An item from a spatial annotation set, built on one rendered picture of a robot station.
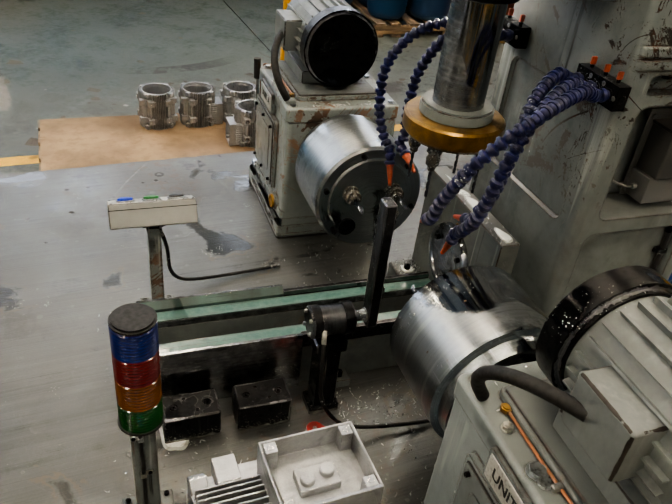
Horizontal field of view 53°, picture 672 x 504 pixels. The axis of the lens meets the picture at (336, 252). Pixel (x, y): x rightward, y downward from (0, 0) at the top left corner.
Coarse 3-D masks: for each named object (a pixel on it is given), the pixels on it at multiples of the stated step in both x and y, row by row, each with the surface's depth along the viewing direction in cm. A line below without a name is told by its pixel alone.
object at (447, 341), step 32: (448, 288) 108; (480, 288) 107; (512, 288) 109; (416, 320) 108; (448, 320) 104; (480, 320) 101; (512, 320) 101; (544, 320) 104; (416, 352) 106; (448, 352) 101; (480, 352) 99; (512, 352) 97; (416, 384) 107; (448, 384) 100; (448, 416) 101
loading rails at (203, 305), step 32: (256, 288) 138; (288, 288) 140; (320, 288) 141; (352, 288) 144; (416, 288) 146; (160, 320) 129; (192, 320) 131; (224, 320) 134; (256, 320) 137; (288, 320) 139; (384, 320) 134; (160, 352) 122; (192, 352) 121; (224, 352) 124; (256, 352) 126; (288, 352) 129; (352, 352) 136; (384, 352) 139; (192, 384) 126; (224, 384) 128; (288, 384) 134
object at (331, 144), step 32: (320, 128) 155; (352, 128) 151; (320, 160) 148; (352, 160) 144; (384, 160) 146; (320, 192) 146; (352, 192) 145; (384, 192) 151; (416, 192) 154; (320, 224) 151; (352, 224) 152
